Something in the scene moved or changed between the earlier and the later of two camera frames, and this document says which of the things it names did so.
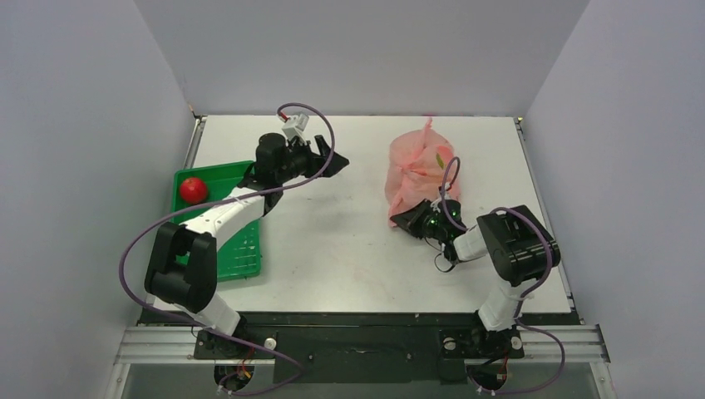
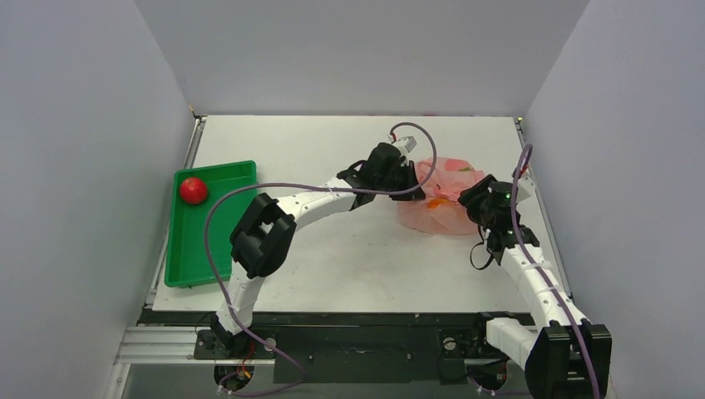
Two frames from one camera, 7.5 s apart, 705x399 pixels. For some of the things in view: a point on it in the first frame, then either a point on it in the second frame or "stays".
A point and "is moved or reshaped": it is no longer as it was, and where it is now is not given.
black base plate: x=358 y=347 stays
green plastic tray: x=240 y=255 stays
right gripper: x=416 y=219 → x=473 y=194
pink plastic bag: x=421 y=167 is moved or reshaped
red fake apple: x=193 y=190 stays
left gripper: x=315 y=160 → x=408 y=172
